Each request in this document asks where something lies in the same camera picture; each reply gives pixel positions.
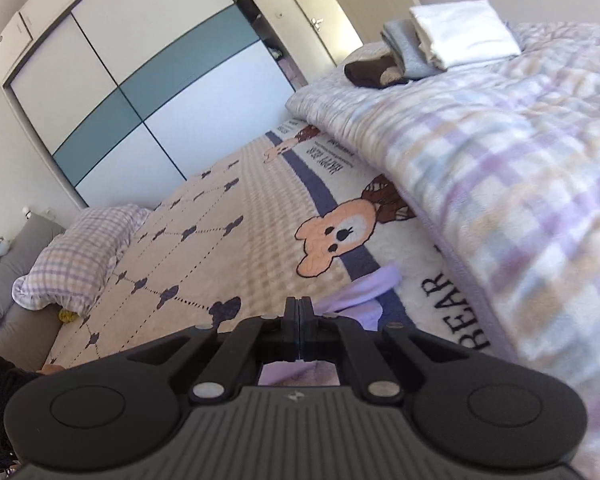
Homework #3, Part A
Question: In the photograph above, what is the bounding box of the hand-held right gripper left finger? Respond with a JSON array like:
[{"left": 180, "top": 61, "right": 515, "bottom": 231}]
[{"left": 122, "top": 297, "right": 300, "bottom": 405}]

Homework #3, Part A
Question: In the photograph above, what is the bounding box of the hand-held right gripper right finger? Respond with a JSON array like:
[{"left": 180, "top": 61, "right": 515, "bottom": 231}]
[{"left": 299, "top": 297, "right": 473, "bottom": 405}]

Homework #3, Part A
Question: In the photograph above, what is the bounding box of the light purple garment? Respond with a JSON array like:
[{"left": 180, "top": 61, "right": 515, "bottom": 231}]
[{"left": 257, "top": 261, "right": 402, "bottom": 388}]

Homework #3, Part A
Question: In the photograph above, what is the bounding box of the cream bear printed blanket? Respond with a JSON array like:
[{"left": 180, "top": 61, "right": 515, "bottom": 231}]
[{"left": 45, "top": 115, "right": 506, "bottom": 391}]

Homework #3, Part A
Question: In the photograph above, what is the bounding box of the grey padded headboard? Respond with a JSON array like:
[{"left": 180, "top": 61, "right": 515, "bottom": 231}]
[{"left": 0, "top": 212, "right": 68, "bottom": 371}]

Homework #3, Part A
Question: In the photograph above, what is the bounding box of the purple checked pillow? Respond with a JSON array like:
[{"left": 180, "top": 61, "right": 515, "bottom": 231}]
[{"left": 11, "top": 204, "right": 153, "bottom": 317}]

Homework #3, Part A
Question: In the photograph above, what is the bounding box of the purple checked quilt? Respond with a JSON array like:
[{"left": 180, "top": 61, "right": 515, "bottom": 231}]
[{"left": 285, "top": 21, "right": 600, "bottom": 480}]

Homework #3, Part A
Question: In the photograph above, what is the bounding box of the folded dark brown cloth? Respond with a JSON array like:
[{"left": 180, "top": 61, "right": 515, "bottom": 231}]
[{"left": 343, "top": 54, "right": 411, "bottom": 89}]

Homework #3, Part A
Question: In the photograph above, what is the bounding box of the white and teal wardrobe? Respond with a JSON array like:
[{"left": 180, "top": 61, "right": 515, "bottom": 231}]
[{"left": 0, "top": 0, "right": 296, "bottom": 208}]

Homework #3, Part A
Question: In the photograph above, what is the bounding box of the folded grey cloth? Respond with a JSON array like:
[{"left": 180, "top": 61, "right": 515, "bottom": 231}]
[{"left": 380, "top": 19, "right": 448, "bottom": 81}]

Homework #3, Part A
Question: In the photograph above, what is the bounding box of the folded white cloth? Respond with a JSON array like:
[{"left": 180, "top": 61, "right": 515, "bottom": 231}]
[{"left": 409, "top": 1, "right": 523, "bottom": 72}]

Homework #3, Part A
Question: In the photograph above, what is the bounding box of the cream door with black handle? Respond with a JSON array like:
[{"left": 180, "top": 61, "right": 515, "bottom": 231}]
[{"left": 312, "top": 0, "right": 421, "bottom": 56}]

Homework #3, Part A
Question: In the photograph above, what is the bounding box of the white door with silver handle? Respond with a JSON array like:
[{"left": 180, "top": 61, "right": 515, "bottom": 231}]
[{"left": 275, "top": 0, "right": 366, "bottom": 67}]

